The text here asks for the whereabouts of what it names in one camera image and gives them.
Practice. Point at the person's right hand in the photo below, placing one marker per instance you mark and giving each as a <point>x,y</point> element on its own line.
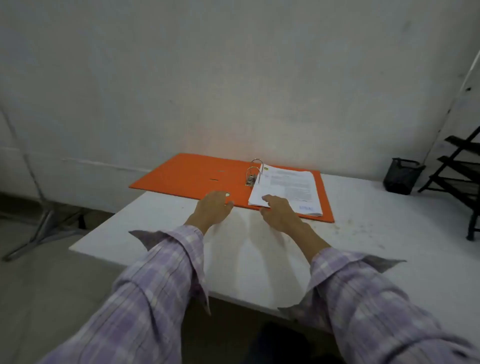
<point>281,217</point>

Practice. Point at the person's left hand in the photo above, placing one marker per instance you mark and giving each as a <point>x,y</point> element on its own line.
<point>210,212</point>

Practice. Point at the person's right thumb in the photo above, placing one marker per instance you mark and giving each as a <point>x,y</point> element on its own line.
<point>264,212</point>

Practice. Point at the white paper stack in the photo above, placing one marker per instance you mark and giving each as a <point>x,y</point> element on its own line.
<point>292,187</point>

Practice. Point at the person's right forearm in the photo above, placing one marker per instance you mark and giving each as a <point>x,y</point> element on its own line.
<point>367,307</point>

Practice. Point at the person's left forearm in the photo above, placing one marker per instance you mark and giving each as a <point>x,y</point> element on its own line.
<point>150,300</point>

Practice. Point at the black mesh pen holder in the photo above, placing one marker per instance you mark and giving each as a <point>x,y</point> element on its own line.
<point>402,176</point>

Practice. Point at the grey metal stand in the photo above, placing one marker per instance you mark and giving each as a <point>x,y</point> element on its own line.
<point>45,221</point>

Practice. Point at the black metal rack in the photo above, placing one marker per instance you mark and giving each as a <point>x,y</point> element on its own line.
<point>459,180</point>

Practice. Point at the white wall conduit pipe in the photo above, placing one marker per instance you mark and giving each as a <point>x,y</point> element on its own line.
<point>455,97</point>

